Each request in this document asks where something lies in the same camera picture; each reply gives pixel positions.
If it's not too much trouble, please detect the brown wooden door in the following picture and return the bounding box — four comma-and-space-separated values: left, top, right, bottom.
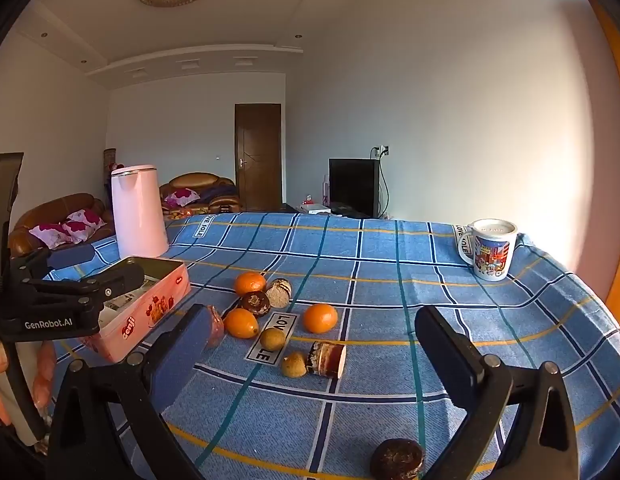
234, 103, 283, 212

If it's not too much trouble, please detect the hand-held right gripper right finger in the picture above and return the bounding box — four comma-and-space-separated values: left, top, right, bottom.
415, 305, 581, 480

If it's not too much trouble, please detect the black television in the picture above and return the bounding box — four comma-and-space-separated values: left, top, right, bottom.
329, 158, 381, 218

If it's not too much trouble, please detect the blue plaid tablecloth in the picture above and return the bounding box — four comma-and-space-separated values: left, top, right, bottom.
40, 212, 620, 480

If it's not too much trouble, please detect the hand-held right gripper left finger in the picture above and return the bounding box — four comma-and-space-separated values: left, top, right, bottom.
47, 304, 213, 480

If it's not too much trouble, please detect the white printed mug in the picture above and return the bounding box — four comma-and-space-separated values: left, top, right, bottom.
457, 218, 519, 281

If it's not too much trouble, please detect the low television stand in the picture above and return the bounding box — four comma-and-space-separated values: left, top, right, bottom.
282, 203, 371, 220

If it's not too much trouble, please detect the brown leather sofa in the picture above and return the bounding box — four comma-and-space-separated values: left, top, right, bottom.
8, 193, 115, 261

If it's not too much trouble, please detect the printed paper leaflet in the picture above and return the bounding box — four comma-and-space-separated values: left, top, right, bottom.
102, 275, 158, 313

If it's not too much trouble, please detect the orange wooden door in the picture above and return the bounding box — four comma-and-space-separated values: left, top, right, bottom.
587, 0, 620, 333

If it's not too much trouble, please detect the person's left hand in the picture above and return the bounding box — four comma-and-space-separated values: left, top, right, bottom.
0, 338, 58, 427

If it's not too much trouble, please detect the chocolate coated cake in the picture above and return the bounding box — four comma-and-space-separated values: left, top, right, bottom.
265, 278, 293, 308
307, 341, 347, 379
370, 438, 425, 480

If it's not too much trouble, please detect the pink electric kettle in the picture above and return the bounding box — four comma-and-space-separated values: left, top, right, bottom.
111, 164, 169, 259

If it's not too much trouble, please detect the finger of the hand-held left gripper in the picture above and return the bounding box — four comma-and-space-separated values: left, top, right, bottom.
10, 242, 96, 286
32, 262, 146, 311

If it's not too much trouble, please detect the pink tin box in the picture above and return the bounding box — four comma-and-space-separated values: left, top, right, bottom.
77, 256, 192, 364

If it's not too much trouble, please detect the small yellowish round fruit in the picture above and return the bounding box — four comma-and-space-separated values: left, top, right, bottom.
260, 327, 287, 351

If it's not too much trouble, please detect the brown leather armchair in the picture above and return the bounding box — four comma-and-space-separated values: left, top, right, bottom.
160, 172, 241, 216

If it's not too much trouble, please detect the dark round fruit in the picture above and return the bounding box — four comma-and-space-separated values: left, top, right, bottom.
240, 290, 271, 317

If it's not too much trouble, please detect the black power cable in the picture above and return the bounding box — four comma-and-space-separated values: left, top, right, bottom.
372, 146, 392, 219

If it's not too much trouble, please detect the orange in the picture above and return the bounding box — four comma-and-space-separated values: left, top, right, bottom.
224, 308, 261, 339
234, 272, 267, 297
303, 303, 339, 334

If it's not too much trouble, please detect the pink floral pillow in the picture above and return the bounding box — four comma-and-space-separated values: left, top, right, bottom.
164, 188, 201, 208
28, 210, 108, 251

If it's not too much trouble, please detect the purple blanket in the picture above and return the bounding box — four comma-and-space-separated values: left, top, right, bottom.
200, 183, 239, 201

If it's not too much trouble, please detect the red wrapped snack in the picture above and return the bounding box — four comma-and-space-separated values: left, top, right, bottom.
206, 305, 225, 351

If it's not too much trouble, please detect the small brown round fruit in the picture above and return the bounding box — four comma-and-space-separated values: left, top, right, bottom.
282, 351, 307, 378

